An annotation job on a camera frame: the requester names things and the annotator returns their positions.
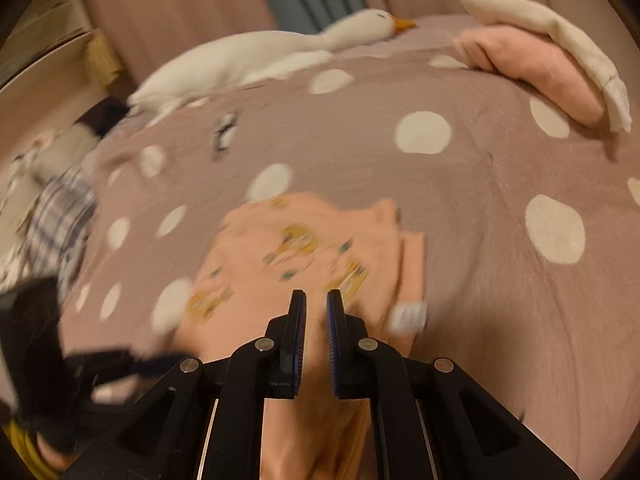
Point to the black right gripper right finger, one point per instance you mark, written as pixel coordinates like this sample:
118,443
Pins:
345,331

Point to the plaid grey cloth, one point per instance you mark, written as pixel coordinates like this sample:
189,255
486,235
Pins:
52,234

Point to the yellow sleeve forearm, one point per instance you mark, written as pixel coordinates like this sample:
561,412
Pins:
25,444

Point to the white shelf unit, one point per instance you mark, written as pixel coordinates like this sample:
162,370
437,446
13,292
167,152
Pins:
51,73

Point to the mauve polka dot duvet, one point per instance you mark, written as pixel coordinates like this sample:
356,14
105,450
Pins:
531,223

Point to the peach cartoon print garment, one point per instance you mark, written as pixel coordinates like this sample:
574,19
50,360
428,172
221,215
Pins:
262,253

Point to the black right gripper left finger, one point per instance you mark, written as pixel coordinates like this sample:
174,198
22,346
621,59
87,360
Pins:
288,334

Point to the white goose plush toy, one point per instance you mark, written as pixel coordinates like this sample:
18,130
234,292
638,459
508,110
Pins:
239,59

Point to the white folded cloth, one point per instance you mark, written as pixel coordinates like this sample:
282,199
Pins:
535,17

